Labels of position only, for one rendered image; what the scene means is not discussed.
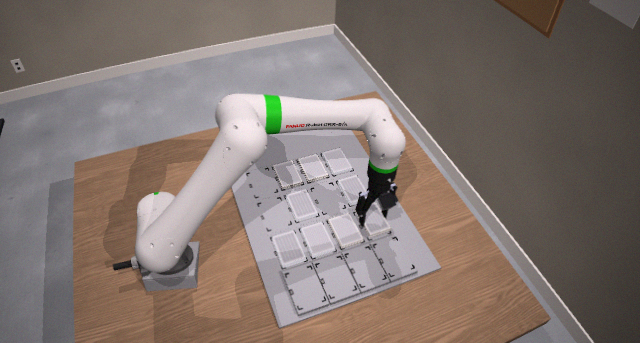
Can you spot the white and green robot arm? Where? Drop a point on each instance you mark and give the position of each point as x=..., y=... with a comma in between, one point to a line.
x=246, y=120

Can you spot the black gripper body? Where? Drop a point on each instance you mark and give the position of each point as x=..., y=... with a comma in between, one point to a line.
x=376, y=188

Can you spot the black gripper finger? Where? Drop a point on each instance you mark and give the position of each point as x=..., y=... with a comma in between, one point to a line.
x=393, y=190
x=366, y=204

